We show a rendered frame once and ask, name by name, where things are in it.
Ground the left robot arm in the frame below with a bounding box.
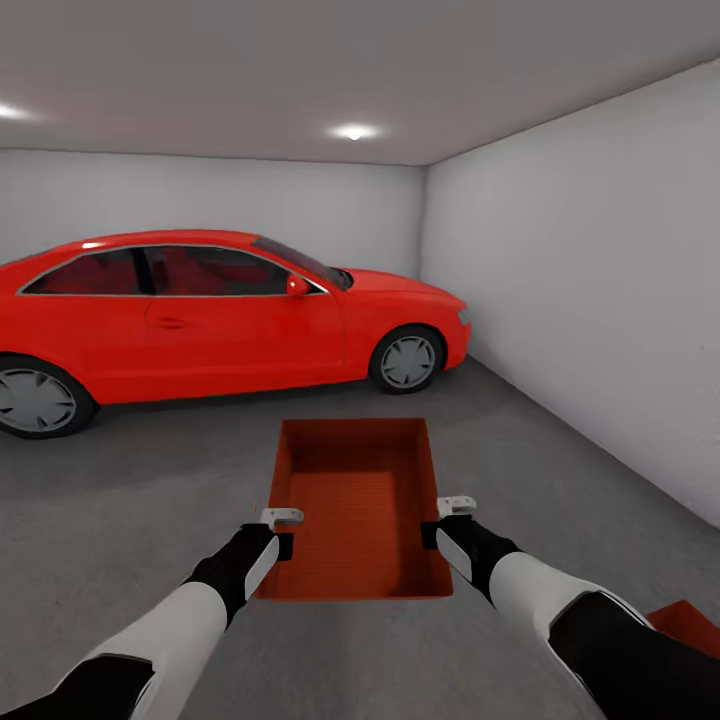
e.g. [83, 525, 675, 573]
[0, 508, 304, 720]

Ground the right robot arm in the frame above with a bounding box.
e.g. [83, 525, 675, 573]
[420, 496, 720, 720]

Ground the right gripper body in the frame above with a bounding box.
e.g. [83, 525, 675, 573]
[420, 519, 448, 549]

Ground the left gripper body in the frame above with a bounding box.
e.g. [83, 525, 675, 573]
[277, 534, 294, 561]

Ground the storage box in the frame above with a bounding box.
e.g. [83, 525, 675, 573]
[253, 418, 454, 602]
[644, 599, 720, 661]

